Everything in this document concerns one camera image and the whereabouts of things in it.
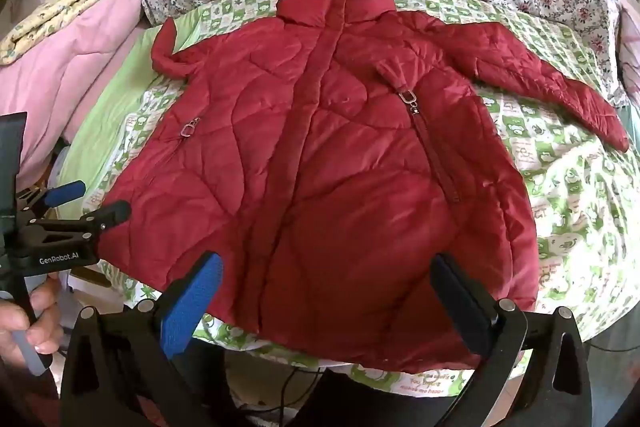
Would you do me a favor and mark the person's left hand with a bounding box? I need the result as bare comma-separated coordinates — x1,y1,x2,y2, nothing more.
0,276,64,374

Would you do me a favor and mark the pink quilt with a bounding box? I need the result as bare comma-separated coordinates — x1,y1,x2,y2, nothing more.
0,0,151,192

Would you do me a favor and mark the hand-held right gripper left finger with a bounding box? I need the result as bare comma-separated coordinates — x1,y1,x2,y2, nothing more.
59,251,224,427

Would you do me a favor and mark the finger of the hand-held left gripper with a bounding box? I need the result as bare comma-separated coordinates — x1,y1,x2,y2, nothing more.
27,200,132,254
15,179,86,214

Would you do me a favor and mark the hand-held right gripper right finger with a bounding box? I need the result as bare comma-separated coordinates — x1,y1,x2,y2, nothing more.
431,253,593,427

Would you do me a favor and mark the red quilted jacket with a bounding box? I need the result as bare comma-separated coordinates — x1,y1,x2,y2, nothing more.
95,0,631,375

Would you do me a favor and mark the black cable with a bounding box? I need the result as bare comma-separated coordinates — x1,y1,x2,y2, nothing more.
276,366,323,414

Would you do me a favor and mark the green printed blanket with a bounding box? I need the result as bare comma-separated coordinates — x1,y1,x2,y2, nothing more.
65,0,640,400

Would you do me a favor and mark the yellow printed blanket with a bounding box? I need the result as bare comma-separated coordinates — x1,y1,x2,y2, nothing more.
0,0,153,66

